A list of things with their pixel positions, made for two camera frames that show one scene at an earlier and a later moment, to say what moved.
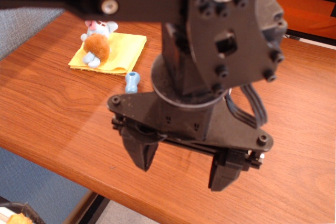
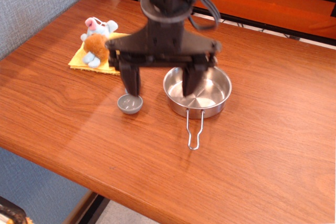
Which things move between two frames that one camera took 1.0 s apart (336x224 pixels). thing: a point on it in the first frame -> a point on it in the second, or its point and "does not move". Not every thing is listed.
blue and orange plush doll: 97,42 does not move
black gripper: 213,127 -> 163,42
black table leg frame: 89,209 does not move
